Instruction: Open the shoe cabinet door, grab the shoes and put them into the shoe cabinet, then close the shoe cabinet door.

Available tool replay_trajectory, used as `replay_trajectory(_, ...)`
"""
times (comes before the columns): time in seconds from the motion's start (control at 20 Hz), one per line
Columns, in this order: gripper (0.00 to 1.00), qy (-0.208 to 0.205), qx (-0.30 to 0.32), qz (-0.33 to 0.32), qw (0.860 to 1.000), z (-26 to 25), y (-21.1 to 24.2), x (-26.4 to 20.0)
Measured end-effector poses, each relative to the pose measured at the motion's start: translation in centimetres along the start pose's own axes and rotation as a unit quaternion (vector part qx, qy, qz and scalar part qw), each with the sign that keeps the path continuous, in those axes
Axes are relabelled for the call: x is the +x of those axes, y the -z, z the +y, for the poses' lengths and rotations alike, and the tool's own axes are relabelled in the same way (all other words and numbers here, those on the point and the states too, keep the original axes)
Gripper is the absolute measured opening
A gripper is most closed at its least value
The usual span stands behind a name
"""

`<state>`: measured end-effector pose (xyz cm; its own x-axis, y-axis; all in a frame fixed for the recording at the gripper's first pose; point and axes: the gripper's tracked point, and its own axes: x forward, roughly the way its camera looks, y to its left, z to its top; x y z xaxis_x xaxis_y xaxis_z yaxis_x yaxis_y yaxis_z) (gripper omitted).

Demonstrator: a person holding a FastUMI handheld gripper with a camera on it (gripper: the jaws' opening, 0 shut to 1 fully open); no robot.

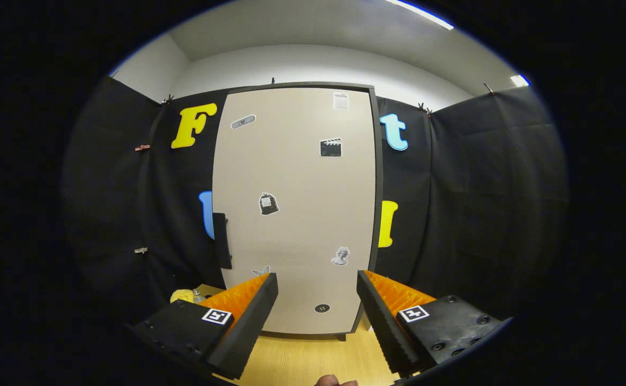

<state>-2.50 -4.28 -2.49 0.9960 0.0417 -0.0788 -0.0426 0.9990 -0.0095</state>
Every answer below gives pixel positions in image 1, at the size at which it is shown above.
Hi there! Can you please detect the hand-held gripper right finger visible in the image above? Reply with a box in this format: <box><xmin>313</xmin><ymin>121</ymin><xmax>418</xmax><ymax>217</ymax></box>
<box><xmin>357</xmin><ymin>270</ymin><xmax>509</xmax><ymax>377</ymax></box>

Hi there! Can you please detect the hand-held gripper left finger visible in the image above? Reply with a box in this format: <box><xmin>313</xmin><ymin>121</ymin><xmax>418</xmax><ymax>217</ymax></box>
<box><xmin>130</xmin><ymin>272</ymin><xmax>279</xmax><ymax>380</ymax></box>

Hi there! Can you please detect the black cabinet door handle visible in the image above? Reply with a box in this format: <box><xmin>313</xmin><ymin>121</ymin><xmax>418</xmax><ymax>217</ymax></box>
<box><xmin>212</xmin><ymin>212</ymin><xmax>233</xmax><ymax>270</ymax></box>

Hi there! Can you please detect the dark grey shoe cabinet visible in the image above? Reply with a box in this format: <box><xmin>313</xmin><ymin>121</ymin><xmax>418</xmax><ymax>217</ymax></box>
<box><xmin>211</xmin><ymin>81</ymin><xmax>384</xmax><ymax>342</ymax></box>

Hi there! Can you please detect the black backdrop cloth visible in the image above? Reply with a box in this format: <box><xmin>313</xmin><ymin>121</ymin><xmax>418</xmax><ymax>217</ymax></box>
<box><xmin>61</xmin><ymin>75</ymin><xmax>571</xmax><ymax>333</ymax></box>

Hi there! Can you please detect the long ceiling light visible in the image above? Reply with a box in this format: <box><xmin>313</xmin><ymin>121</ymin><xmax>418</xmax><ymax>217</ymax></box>
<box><xmin>382</xmin><ymin>0</ymin><xmax>454</xmax><ymax>31</ymax></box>

